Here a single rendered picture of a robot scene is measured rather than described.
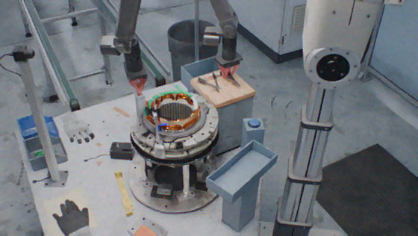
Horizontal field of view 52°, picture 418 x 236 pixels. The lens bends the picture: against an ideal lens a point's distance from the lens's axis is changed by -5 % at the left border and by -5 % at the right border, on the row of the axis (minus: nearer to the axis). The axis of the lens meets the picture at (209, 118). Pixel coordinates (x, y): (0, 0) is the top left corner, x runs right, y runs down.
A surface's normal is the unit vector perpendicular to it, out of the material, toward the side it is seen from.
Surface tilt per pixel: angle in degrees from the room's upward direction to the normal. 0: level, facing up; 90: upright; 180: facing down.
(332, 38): 109
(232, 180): 0
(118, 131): 0
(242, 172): 0
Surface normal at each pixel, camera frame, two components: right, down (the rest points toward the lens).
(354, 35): -0.15, 0.84
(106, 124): 0.02, -0.77
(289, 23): 0.47, 0.56
